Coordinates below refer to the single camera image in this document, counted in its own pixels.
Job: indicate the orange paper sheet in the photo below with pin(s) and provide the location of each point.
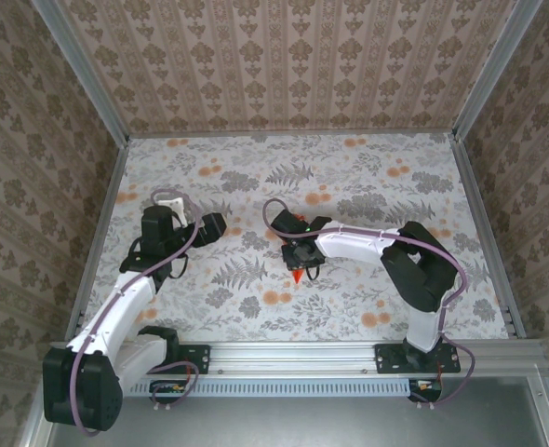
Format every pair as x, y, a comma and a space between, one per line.
297, 278

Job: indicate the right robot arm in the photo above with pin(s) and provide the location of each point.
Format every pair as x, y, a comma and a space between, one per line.
423, 326

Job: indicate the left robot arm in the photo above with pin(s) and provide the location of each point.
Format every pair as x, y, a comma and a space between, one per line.
111, 316

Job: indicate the small connector board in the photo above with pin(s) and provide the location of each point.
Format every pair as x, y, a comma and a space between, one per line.
167, 388
423, 386

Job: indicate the grey metal panel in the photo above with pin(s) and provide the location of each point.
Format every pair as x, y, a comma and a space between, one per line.
293, 423

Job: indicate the aluminium table edge rail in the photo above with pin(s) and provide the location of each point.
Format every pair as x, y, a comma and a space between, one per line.
99, 233
477, 205
293, 135

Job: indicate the aluminium extrusion mounting rail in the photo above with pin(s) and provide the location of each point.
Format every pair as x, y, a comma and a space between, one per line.
293, 356

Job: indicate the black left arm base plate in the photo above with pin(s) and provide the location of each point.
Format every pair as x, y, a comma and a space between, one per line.
197, 358

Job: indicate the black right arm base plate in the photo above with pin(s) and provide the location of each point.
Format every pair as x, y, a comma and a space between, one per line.
386, 361

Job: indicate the aluminium frame post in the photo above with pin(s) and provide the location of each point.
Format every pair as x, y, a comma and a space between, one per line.
495, 65
80, 65

